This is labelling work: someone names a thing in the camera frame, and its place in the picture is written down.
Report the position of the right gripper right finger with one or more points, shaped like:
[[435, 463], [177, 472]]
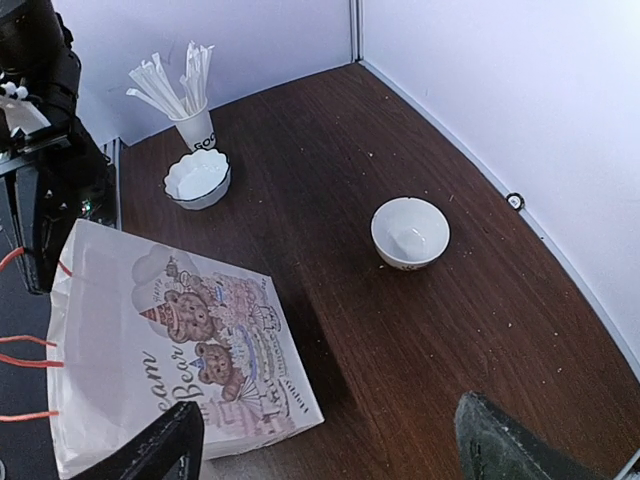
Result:
[[493, 445]]

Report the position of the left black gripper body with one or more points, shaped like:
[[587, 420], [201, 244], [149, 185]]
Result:
[[49, 180]]

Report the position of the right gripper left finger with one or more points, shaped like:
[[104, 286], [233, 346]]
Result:
[[171, 447]]

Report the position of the left aluminium frame post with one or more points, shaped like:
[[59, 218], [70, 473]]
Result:
[[356, 30]]

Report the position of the white cup holding straws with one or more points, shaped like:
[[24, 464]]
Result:
[[197, 130]]

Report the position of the white fluted dish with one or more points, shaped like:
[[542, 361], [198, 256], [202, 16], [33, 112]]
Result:
[[198, 180]]

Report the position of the white paper takeout bag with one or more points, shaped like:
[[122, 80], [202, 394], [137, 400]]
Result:
[[130, 328]]

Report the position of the bundle of wrapped straws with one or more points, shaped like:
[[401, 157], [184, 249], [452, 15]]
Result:
[[155, 88]]

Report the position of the white ceramic bowl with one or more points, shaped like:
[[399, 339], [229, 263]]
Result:
[[409, 233]]

